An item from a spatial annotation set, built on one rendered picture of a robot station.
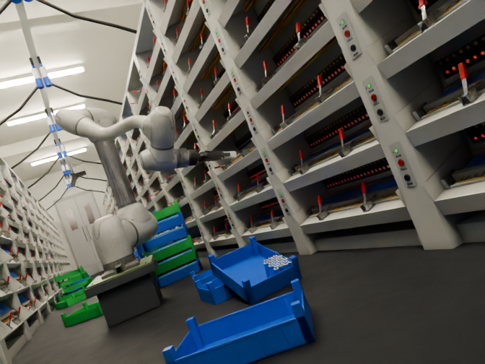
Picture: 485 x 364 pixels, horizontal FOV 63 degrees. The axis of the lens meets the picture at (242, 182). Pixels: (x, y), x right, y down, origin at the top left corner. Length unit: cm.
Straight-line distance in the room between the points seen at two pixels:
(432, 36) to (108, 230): 154
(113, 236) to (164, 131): 59
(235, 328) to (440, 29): 83
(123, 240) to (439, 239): 139
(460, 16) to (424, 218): 50
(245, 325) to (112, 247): 107
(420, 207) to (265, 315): 50
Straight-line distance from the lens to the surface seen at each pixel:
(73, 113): 211
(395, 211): 122
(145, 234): 212
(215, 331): 106
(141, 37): 306
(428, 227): 116
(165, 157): 174
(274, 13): 145
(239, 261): 156
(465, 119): 100
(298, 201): 168
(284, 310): 102
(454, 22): 98
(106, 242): 197
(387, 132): 113
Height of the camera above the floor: 30
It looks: 3 degrees up
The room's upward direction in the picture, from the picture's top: 22 degrees counter-clockwise
